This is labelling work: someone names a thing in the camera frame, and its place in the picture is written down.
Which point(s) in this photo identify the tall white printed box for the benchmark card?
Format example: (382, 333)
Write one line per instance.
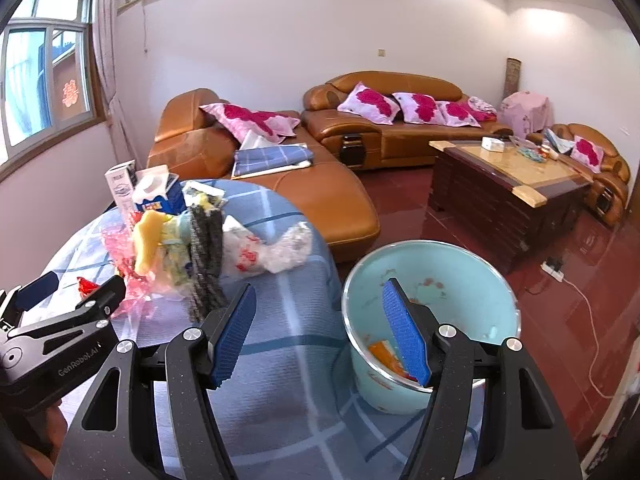
(120, 185)

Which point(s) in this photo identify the white plastic bag red print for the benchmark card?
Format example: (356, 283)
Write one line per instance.
(245, 255)

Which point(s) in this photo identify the small floral pink pillow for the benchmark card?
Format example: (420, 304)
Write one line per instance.
(482, 107)

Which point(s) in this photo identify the white framed window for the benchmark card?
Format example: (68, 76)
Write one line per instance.
(35, 75)

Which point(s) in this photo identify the silver foil packet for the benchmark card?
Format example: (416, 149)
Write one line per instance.
(200, 191)

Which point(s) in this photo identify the yellow foil wrapper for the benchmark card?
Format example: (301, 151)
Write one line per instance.
(146, 242)

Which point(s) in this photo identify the blue white cloth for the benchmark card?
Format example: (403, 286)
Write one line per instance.
(557, 141)

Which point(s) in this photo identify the dark wood coffee table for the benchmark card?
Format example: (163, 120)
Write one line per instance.
(480, 195)

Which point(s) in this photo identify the blue plaid tablecloth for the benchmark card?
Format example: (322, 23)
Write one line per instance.
(295, 310)

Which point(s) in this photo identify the pink rose print pillow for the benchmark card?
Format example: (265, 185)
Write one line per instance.
(367, 102)
(586, 152)
(417, 107)
(457, 112)
(250, 120)

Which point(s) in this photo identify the light blue plastic bucket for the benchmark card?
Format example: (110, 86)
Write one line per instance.
(450, 280)

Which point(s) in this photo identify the tall rolled mat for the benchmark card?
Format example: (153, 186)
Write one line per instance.
(512, 80)

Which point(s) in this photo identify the red paper window decoration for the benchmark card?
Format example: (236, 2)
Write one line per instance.
(71, 94)

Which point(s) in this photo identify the blue tissue box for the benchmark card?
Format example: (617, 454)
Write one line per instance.
(167, 200)

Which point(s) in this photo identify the small white box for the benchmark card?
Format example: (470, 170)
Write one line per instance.
(492, 144)

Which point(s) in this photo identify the folded blue plaid sheet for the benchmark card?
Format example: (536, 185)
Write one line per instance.
(272, 160)

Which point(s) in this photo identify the pink curtain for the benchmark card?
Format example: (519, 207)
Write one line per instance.
(107, 60)

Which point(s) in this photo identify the orange leather armchair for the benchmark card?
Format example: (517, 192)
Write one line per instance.
(612, 170)

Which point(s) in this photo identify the blue green packet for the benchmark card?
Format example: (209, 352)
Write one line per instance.
(529, 153)

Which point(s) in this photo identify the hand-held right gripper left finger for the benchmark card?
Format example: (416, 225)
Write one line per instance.
(234, 332)

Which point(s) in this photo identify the person's left hand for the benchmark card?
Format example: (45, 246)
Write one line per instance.
(56, 425)

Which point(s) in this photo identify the pink covered cabinet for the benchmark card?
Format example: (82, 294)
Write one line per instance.
(525, 112)

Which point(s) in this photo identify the small red wrapper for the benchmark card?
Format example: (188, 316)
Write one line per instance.
(89, 286)

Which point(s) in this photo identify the pink plastic wrap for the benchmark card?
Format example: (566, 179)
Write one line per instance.
(117, 247)

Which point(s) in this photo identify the white power strip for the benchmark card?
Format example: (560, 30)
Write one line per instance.
(552, 269)

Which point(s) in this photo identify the white card sheet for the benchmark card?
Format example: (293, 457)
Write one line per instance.
(252, 141)

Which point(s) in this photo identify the clear plastic bag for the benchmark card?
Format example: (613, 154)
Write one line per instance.
(287, 250)

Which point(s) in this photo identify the orange leather chaise sofa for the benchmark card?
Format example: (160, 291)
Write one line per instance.
(310, 200)

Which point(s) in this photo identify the dark grey mesh cloth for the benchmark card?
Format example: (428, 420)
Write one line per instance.
(205, 260)

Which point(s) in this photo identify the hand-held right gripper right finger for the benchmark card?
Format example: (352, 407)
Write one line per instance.
(405, 332)

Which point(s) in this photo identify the pale patterned plastic bag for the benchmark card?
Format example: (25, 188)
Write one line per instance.
(175, 255)

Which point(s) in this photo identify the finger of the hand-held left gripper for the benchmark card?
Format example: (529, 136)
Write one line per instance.
(85, 307)
(35, 289)

